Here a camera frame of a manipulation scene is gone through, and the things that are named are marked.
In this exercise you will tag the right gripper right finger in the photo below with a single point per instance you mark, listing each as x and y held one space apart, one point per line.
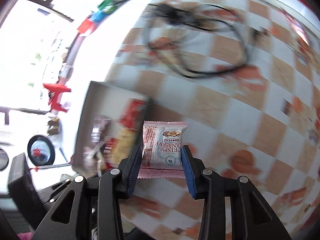
252 217

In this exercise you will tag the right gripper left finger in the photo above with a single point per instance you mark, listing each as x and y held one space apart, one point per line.
71 215

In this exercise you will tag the yellow biscuit packet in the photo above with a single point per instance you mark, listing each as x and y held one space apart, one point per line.
123 146

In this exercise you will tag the long pink snack bar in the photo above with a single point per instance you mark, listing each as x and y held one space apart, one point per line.
100 130

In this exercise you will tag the pink cranberry crisp packet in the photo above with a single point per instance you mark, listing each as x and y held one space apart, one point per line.
162 144

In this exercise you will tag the round black framed mirror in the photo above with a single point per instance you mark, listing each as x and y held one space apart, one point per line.
41 151

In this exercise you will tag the white cardboard box tray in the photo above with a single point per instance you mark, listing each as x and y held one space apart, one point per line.
102 99

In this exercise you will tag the red plastic stool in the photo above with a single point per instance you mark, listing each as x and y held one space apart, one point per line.
55 90

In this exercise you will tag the red snack bar wrapper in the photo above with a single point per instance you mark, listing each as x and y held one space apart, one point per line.
132 114

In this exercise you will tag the red plastic dustpan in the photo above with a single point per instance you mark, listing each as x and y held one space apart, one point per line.
86 27

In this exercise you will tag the blue plastic dustpan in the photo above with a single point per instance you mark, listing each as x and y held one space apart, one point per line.
97 16

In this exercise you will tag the green plastic dustpan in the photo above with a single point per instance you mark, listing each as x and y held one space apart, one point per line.
110 6

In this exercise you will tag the black power adapter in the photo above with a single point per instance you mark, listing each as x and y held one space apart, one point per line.
171 15

